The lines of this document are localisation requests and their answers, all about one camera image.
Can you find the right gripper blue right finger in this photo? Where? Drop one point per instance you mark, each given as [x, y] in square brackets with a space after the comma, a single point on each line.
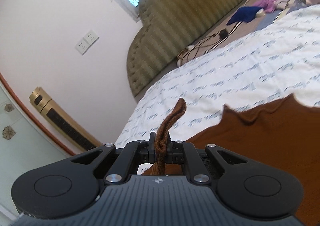
[183, 159]

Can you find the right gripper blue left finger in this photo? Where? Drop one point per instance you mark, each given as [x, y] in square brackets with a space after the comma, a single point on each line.
[126, 160]

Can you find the brown knit sweater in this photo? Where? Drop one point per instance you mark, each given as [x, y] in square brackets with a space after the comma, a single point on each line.
[283, 134]

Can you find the gold standing air conditioner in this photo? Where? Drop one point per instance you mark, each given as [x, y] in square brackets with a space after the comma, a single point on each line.
[61, 121]

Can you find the white script-print quilt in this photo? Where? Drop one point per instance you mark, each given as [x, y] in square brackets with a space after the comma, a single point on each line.
[260, 67]

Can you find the olive green padded headboard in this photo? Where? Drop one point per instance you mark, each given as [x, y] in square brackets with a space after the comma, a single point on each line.
[168, 27]

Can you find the dark blue cloth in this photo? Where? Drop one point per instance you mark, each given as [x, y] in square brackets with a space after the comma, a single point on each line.
[245, 14]

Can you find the purple garment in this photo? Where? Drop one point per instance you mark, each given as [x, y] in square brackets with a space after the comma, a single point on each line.
[267, 5]

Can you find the black charger with cables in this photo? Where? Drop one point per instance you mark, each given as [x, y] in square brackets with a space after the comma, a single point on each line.
[201, 47]

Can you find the white double wall socket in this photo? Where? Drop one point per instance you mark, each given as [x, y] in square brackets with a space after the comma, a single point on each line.
[86, 42]

